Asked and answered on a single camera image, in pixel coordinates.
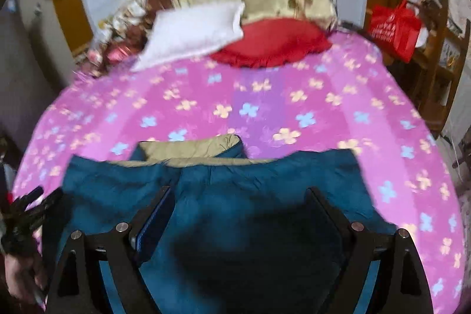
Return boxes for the dark teal puffer jacket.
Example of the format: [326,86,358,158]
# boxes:
[42,150,396,313]

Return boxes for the person's left hand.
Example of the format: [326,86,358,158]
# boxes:
[4,251,48,310]

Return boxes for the grey wardrobe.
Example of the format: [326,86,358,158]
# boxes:
[1,0,73,151]

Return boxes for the pink floral bed sheet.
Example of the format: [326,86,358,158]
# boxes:
[13,33,466,313]

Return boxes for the brown patterned blanket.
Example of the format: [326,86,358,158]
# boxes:
[82,0,173,77]

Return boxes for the white pillow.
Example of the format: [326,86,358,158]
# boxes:
[131,1,245,72]

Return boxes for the wooden shelf rack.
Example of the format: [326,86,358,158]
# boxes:
[409,0,470,138]

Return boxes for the red shopping bag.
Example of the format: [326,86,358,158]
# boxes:
[367,0,422,63]

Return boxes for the red ruffled pillow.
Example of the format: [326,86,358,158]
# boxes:
[210,18,331,69]

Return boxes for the pink floral curtain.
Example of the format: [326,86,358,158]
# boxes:
[449,0,470,36]

